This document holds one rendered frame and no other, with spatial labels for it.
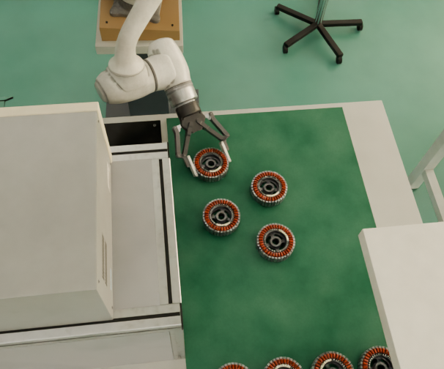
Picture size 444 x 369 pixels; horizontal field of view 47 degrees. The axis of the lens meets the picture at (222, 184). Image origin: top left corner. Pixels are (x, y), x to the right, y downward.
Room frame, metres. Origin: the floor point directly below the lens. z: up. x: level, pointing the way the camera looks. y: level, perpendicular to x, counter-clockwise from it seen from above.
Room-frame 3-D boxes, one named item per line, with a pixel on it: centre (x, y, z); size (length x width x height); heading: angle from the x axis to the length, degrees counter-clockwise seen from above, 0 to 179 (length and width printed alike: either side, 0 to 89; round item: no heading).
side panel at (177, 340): (0.38, 0.09, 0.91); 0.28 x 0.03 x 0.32; 12
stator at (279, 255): (0.59, -0.17, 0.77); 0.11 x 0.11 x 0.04
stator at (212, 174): (0.83, 0.04, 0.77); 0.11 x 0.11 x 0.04
